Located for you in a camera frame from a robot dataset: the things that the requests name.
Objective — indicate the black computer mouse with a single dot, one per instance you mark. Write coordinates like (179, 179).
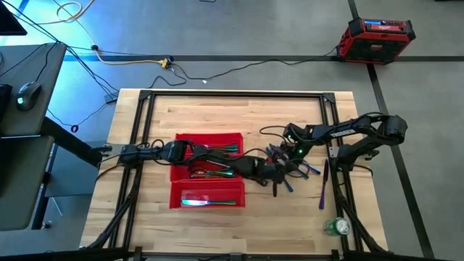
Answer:
(28, 95)

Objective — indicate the red black jobsite radio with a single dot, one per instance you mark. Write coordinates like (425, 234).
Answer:
(377, 43)

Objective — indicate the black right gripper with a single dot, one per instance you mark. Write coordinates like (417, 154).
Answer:
(295, 157)

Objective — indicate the small black adapter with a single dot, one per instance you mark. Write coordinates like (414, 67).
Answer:
(111, 98)

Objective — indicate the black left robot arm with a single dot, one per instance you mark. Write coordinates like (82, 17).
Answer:
(217, 157)

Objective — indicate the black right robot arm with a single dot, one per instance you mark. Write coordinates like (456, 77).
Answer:
(344, 130)

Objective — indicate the iridescent spoon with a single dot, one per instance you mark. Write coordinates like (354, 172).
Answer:
(214, 176)
(223, 170)
(217, 174)

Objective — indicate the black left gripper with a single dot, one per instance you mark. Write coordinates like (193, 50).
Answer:
(264, 170)

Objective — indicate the clear plastic card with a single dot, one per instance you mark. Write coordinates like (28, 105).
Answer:
(194, 195)

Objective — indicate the black keyboard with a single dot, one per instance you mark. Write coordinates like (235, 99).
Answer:
(5, 101)

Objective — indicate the green soda can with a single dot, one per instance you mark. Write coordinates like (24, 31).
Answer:
(337, 226)

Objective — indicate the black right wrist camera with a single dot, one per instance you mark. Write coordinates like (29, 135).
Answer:
(299, 150)

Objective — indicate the pile of metal spoons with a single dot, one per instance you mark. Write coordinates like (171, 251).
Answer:
(221, 172)

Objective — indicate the grey desk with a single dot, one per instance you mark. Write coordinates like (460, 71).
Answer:
(50, 72)

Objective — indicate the red plastic bin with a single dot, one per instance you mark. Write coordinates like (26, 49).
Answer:
(217, 138)
(224, 192)
(181, 174)

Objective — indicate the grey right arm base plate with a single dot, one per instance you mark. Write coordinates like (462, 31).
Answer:
(371, 155)

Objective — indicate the black desk foot bar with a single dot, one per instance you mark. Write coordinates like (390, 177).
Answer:
(69, 139)

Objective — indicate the grey left arm base plate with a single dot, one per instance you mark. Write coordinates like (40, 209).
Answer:
(114, 150)

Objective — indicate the black monitor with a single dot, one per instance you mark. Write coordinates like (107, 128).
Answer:
(11, 21)

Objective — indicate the grey desk base plate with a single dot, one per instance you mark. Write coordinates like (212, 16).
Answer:
(72, 181)

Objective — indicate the dark grey side table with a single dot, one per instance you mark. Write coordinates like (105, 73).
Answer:
(21, 181)

